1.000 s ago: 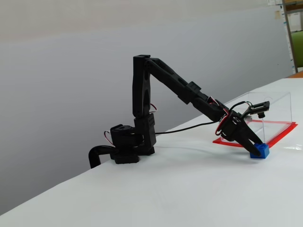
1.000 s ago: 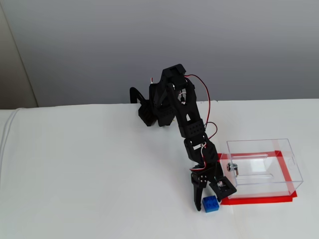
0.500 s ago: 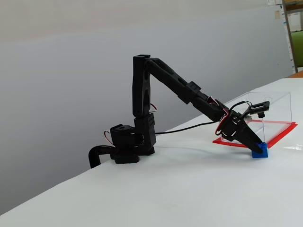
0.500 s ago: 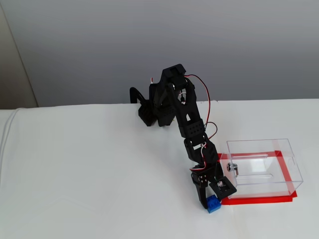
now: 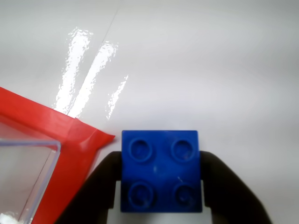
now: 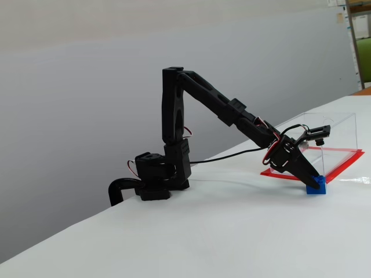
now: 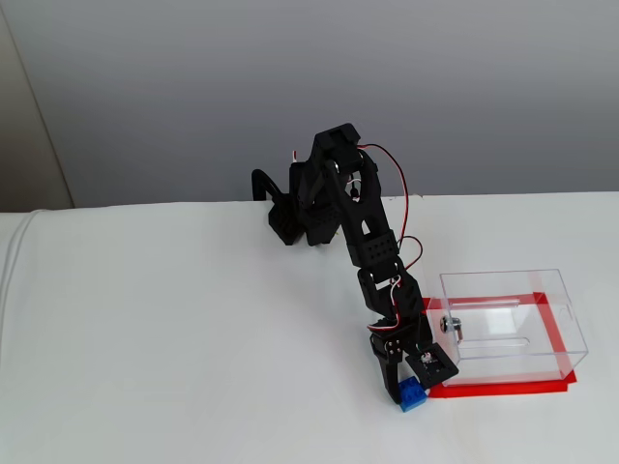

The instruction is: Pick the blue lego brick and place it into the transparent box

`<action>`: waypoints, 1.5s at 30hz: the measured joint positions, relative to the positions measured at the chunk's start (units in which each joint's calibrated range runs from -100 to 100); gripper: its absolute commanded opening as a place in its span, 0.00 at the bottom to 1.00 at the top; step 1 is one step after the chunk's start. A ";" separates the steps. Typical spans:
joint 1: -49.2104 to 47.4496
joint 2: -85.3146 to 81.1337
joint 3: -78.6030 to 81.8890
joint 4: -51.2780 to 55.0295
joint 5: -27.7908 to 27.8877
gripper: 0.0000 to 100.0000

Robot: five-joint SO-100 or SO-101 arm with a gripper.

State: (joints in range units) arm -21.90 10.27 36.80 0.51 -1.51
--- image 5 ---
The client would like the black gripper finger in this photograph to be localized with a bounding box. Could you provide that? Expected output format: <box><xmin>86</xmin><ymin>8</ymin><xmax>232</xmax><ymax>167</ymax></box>
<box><xmin>54</xmin><ymin>151</ymin><xmax>122</xmax><ymax>224</ymax></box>
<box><xmin>199</xmin><ymin>151</ymin><xmax>274</xmax><ymax>224</ymax></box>

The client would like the blue lego brick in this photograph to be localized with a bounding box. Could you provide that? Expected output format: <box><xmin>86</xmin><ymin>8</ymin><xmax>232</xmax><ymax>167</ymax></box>
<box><xmin>120</xmin><ymin>130</ymin><xmax>203</xmax><ymax>214</ymax></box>

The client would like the transparent plastic box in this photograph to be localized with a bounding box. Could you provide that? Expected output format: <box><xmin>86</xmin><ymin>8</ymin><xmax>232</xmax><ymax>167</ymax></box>
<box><xmin>0</xmin><ymin>137</ymin><xmax>63</xmax><ymax>224</ymax></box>

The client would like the red tape frame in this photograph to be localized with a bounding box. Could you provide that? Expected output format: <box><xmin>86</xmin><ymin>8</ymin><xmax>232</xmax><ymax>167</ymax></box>
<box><xmin>0</xmin><ymin>86</ymin><xmax>116</xmax><ymax>224</ymax></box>

